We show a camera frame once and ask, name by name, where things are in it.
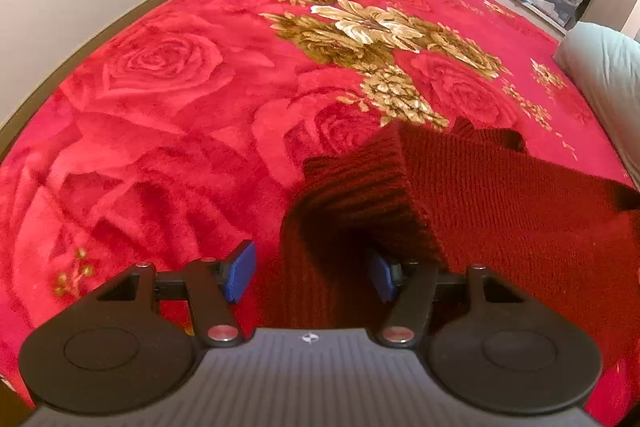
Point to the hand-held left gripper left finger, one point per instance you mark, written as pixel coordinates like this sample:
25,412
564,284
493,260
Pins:
240,274

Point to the pale green pillow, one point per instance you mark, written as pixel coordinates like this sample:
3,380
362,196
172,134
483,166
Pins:
605,77

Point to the dark red knitted sweater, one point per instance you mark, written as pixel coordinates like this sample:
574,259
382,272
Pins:
500,232

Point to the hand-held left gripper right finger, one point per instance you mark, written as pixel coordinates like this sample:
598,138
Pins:
382,281

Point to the red floral blanket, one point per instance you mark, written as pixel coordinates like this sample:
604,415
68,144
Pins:
175,117

